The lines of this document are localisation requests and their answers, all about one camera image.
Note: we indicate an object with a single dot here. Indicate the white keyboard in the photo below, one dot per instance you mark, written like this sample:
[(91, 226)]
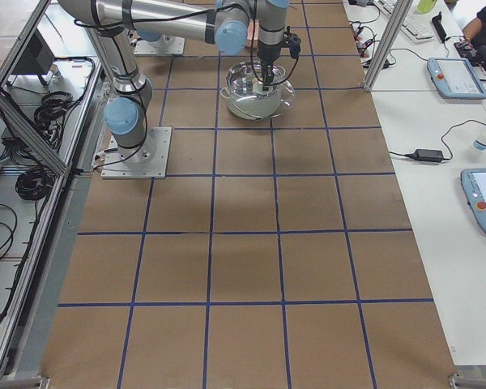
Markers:
[(411, 26)]

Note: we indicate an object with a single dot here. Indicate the upper blue teach pendant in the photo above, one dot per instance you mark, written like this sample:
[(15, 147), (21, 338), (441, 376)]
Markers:
[(455, 78)]

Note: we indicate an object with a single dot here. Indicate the white paper cup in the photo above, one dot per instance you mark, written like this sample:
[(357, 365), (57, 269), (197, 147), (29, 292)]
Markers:
[(480, 141)]

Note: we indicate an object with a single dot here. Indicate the glass pot lid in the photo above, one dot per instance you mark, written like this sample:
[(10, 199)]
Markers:
[(267, 95)]

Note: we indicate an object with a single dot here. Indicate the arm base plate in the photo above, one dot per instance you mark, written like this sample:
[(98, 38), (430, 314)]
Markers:
[(165, 46), (149, 161)]

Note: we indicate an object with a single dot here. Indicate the blue teach pendant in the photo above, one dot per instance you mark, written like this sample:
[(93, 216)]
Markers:
[(455, 78), (473, 182)]

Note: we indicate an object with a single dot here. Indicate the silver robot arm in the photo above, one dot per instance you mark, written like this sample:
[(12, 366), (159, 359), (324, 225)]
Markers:
[(224, 25), (125, 114)]

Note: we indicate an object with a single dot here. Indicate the black monitor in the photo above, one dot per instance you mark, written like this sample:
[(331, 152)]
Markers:
[(36, 59)]

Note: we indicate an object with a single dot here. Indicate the aluminium frame post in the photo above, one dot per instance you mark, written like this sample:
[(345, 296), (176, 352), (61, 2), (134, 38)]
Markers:
[(391, 30)]

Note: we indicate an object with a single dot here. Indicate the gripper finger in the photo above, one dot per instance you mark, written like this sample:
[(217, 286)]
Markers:
[(269, 75), (264, 85)]

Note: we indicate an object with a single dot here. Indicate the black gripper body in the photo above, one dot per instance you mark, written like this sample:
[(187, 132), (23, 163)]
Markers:
[(266, 55)]

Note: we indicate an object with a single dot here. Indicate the mint green cooking pot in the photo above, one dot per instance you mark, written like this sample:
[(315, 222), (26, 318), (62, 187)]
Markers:
[(253, 99)]

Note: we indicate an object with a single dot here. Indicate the black power brick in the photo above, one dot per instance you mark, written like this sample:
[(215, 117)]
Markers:
[(426, 155)]

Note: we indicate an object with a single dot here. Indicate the lower blue teach pendant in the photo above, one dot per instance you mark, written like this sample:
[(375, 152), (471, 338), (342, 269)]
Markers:
[(473, 182)]

